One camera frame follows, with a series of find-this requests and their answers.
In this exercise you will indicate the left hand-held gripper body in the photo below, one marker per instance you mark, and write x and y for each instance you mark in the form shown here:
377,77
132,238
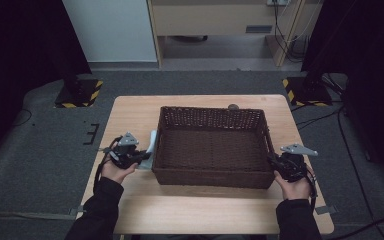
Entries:
125,155

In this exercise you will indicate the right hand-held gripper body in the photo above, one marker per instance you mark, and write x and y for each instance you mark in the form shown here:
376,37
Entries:
293,168

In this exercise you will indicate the light blue cloth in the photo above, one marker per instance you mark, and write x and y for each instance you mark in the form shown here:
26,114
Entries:
151,146

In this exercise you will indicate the brown wicker basket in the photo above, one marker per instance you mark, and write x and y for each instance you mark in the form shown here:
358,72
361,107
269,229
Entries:
213,150

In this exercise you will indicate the person's left hand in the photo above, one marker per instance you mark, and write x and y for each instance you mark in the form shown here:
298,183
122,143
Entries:
115,173

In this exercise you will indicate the person's right hand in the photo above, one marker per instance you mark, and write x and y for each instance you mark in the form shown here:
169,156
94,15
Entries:
295,191

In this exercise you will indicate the round grey table disc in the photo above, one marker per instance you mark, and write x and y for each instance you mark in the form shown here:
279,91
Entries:
233,106

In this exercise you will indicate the black yellow striped stand base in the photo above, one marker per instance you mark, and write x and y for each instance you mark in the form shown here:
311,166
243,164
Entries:
80,95
308,93

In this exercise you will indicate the white cabinet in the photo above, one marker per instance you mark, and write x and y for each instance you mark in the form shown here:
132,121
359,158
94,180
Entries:
110,30

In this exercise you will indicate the black curtain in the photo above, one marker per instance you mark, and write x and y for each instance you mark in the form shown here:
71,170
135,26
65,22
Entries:
20,60
370,66

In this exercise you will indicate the light wooden desk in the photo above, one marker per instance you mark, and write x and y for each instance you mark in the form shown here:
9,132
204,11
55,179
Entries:
213,20

